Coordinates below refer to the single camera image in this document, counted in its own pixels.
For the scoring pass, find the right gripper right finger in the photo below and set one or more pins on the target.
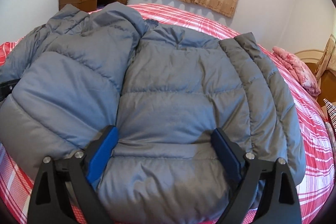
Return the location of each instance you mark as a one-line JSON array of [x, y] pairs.
[[243, 170]]

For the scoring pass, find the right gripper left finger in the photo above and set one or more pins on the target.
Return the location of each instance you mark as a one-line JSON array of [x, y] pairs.
[[50, 203]]

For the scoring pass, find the grey puffer jacket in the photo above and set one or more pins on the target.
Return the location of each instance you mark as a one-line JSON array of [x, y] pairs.
[[165, 88]]

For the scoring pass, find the striped pillow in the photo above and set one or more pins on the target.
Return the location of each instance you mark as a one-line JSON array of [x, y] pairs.
[[331, 114]]

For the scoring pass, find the pink floral pillow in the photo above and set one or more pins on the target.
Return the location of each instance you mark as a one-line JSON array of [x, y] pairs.
[[299, 70]]

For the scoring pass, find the beige side curtain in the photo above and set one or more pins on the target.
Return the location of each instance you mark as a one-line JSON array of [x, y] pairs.
[[327, 61]]

